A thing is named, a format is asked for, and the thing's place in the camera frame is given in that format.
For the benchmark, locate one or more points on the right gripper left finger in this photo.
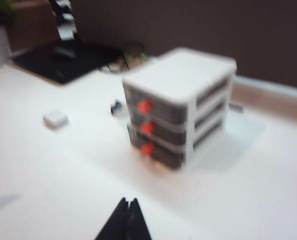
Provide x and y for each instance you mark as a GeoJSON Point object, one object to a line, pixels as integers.
{"type": "Point", "coordinates": [116, 225]}

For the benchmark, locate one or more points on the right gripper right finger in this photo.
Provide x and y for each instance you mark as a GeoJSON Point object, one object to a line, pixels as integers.
{"type": "Point", "coordinates": [138, 225]}

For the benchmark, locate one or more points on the white drawer cabinet frame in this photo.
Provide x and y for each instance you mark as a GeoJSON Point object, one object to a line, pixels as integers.
{"type": "Point", "coordinates": [183, 72]}

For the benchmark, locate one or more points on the small black clip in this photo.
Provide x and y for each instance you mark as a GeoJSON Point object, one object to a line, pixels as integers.
{"type": "Point", "coordinates": [116, 106]}

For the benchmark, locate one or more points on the white earbuds case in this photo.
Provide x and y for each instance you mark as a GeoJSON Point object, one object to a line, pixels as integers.
{"type": "Point", "coordinates": [54, 120]}

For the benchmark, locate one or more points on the black mouse pad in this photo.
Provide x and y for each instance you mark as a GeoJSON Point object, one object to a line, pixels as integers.
{"type": "Point", "coordinates": [51, 67]}

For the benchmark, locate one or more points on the black computer mouse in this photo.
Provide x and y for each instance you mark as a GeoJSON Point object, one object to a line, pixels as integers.
{"type": "Point", "coordinates": [63, 52]}

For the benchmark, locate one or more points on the brown desk partition panel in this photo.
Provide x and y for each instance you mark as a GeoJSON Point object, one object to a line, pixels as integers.
{"type": "Point", "coordinates": [188, 25]}

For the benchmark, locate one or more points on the black white striped object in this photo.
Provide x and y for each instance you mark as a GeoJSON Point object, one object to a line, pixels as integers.
{"type": "Point", "coordinates": [63, 17]}

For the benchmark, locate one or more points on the brown cardboard box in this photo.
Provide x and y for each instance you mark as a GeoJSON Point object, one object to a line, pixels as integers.
{"type": "Point", "coordinates": [33, 25]}

